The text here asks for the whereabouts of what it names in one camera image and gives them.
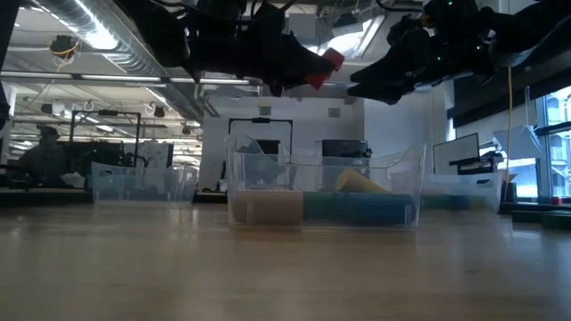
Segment green cylinder block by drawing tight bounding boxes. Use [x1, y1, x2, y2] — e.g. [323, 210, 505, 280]
[302, 191, 356, 224]

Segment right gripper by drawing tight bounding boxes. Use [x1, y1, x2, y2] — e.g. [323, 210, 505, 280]
[347, 0, 496, 106]

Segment black monitor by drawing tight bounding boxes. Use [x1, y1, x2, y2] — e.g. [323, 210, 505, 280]
[320, 138, 372, 159]

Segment green plank block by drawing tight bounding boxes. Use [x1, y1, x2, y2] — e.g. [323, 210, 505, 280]
[541, 211, 571, 231]

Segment white hanging sheet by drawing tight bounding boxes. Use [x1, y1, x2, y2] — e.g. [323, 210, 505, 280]
[492, 86, 546, 161]

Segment person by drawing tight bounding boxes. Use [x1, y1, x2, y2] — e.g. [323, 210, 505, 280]
[18, 125, 76, 186]

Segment clear plastic bin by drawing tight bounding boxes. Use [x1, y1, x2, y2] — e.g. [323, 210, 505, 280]
[90, 160, 200, 204]
[225, 132, 427, 231]
[418, 171, 506, 211]

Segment hanging yellow cable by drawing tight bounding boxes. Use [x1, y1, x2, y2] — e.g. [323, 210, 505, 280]
[506, 66, 514, 200]

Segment green arch block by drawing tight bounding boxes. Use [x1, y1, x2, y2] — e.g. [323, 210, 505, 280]
[421, 194, 473, 210]

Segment red cylinder block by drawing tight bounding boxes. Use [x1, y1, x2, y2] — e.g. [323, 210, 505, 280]
[305, 46, 345, 91]

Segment white screen monitor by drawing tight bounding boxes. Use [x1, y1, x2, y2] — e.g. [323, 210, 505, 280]
[431, 132, 482, 177]

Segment natural wood cylinder block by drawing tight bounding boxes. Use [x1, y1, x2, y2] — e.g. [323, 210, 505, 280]
[230, 189, 305, 227]

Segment ceiling light strip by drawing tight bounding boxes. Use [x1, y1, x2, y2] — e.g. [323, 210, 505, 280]
[2, 70, 252, 86]

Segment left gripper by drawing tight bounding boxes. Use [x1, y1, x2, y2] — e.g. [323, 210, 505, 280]
[195, 8, 335, 97]

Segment white board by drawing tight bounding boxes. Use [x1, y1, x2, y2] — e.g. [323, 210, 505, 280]
[136, 140, 171, 170]

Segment silver ventilation duct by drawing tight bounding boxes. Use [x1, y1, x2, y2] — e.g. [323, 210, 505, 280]
[33, 0, 211, 124]

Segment blue cylinder block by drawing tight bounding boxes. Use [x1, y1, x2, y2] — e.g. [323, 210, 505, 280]
[352, 192, 417, 226]

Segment black aluminium table frame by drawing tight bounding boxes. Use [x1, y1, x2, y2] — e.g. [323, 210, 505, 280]
[0, 186, 571, 214]

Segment ceiling cable reel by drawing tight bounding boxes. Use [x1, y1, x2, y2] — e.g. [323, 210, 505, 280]
[48, 34, 81, 62]

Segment yellow cylinder block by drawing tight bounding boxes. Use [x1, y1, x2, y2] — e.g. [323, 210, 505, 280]
[334, 168, 390, 195]

